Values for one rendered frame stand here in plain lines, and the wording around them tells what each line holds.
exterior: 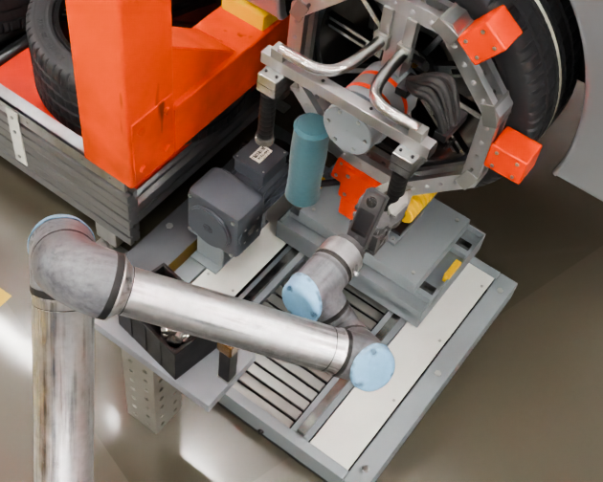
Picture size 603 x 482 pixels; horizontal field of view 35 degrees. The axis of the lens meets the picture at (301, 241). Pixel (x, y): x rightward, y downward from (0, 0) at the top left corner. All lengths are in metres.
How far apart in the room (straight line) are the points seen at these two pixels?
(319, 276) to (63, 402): 0.52
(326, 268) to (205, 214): 0.74
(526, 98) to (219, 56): 0.78
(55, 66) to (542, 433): 1.66
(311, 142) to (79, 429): 0.85
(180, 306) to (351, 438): 1.02
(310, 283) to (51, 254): 0.50
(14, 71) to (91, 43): 0.96
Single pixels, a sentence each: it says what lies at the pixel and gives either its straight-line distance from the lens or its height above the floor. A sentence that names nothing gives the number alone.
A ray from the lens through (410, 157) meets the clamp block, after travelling 1.93.
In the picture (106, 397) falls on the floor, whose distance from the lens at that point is 2.67.
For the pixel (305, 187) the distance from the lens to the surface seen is 2.36.
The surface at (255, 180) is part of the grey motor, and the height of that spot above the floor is 0.39.
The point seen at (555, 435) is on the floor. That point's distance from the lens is 2.78.
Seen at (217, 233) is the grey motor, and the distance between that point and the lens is 2.55.
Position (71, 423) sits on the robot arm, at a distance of 1.83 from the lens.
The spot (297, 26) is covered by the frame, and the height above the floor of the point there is 0.91.
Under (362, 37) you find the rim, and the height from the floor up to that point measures 0.87.
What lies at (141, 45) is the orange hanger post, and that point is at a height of 0.95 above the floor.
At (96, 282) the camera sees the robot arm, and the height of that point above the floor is 1.05.
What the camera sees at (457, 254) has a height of 0.15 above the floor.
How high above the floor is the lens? 2.35
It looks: 53 degrees down
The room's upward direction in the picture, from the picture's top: 9 degrees clockwise
